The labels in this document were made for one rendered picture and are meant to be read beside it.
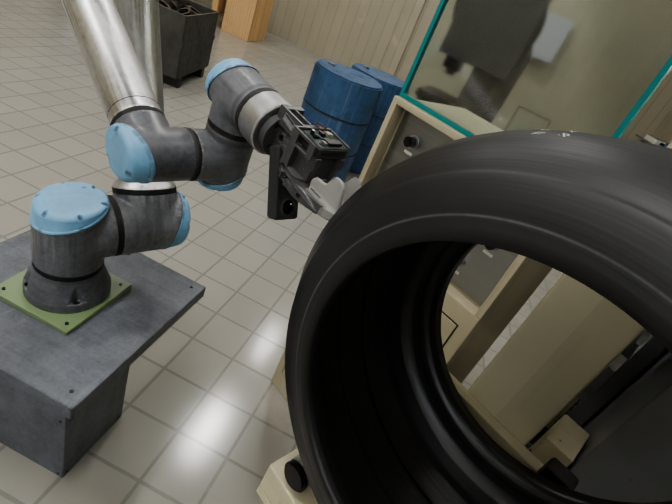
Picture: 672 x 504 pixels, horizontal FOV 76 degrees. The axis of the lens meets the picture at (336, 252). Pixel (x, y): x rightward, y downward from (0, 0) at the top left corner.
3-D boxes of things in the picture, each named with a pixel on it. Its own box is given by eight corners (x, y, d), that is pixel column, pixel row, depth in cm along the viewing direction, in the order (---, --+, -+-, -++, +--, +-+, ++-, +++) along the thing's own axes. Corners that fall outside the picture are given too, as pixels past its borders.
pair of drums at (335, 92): (379, 165, 467) (416, 84, 421) (349, 202, 363) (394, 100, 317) (318, 136, 473) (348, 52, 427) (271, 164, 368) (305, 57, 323)
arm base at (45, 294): (2, 295, 101) (-1, 263, 96) (57, 252, 117) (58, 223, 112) (81, 324, 103) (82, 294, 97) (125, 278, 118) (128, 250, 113)
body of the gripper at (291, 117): (316, 149, 57) (269, 101, 62) (293, 200, 62) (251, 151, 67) (355, 151, 62) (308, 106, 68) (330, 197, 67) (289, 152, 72)
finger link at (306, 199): (313, 207, 58) (278, 167, 62) (308, 215, 59) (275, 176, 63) (337, 204, 61) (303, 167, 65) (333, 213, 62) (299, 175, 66)
